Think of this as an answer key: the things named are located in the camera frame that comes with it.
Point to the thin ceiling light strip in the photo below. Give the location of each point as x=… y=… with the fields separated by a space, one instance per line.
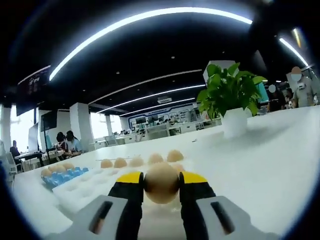
x=155 y=96
x=160 y=105

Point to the white foam egg holder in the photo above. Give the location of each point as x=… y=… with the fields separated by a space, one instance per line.
x=82 y=185

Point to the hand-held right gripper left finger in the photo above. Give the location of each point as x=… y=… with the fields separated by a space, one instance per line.
x=130 y=212

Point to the blue egg tray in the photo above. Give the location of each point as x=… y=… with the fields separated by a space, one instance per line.
x=65 y=176

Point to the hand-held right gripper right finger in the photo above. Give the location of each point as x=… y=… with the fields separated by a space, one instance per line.
x=195 y=212

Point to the tilted monitor on stand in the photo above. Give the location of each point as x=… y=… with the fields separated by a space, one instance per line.
x=33 y=136

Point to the long ceiling light strip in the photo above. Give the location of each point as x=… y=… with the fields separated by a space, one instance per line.
x=150 y=15

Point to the ceiling air conditioner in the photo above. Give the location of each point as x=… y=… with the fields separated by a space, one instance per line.
x=165 y=99

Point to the green plant in white pot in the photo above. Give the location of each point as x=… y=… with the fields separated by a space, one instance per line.
x=232 y=95

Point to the black desk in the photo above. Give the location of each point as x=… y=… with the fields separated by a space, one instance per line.
x=30 y=155

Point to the large dark display screen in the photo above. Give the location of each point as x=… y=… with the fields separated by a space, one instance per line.
x=32 y=90

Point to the black monitor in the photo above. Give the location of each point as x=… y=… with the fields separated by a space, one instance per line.
x=48 y=121

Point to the cluster of beige eggs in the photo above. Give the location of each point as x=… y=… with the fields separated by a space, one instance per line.
x=136 y=161

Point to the row of white office desks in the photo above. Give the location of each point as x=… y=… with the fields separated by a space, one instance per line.
x=155 y=132

